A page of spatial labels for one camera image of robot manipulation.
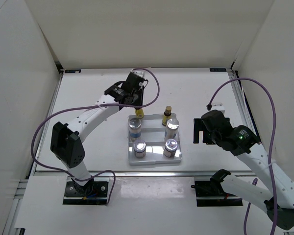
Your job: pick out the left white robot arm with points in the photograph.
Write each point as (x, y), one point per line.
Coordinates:
(67, 139)

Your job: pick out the tall silver-lid jar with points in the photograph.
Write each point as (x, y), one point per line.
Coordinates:
(171, 130)
(134, 126)

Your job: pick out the short white-lid spice jar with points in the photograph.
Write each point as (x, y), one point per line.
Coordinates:
(170, 148)
(139, 148)

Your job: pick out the right blue corner label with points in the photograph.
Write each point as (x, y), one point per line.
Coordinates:
(218, 70)

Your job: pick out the aluminium right rail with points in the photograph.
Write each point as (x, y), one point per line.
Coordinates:
(243, 106)

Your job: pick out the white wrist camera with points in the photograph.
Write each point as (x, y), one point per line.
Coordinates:
(138, 73)
(218, 106)

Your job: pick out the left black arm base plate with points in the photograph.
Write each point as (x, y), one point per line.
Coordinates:
(94, 193)

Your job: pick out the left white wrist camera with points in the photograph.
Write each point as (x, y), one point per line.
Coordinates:
(138, 73)

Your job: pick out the left blue corner label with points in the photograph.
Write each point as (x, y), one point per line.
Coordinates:
(72, 71)

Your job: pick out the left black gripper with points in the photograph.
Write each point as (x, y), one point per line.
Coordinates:
(139, 101)

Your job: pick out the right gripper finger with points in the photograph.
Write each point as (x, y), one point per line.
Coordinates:
(199, 131)
(207, 139)

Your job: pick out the small yellow-label bottle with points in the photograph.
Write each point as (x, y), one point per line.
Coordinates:
(139, 113)
(167, 115)

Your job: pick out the aluminium rail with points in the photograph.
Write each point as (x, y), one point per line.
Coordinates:
(150, 173)
(243, 106)

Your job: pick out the white tiered organizer tray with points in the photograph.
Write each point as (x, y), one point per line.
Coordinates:
(153, 133)

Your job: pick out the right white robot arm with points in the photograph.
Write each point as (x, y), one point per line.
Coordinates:
(277, 200)

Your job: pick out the blue corner label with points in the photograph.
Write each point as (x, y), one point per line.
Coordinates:
(218, 70)
(72, 71)

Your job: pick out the aluminium front rail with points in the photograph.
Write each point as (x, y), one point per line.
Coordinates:
(150, 173)

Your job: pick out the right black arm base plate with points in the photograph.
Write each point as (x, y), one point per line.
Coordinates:
(207, 196)

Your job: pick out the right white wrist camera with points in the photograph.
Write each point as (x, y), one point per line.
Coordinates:
(218, 106)

